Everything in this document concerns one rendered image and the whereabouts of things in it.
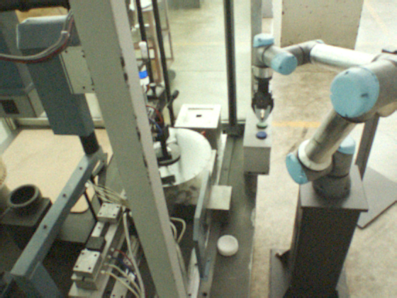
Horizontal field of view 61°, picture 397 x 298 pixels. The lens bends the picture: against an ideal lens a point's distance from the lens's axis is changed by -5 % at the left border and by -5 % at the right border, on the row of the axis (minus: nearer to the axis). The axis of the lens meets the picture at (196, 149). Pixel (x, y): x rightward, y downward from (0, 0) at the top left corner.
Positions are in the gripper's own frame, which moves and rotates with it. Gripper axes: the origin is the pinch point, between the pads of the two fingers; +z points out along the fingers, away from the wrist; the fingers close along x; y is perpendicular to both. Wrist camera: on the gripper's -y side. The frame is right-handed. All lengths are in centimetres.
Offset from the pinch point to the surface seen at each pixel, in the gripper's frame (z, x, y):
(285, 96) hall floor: 93, -20, 179
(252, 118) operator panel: 2.8, 4.1, 5.7
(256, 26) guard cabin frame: -33.3, 3.3, 17.7
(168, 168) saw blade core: -2.5, 31.1, -34.0
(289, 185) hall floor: 93, -20, 58
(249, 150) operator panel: 4.8, 4.6, -13.2
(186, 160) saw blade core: -2.5, 25.7, -29.4
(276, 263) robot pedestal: 91, -11, -6
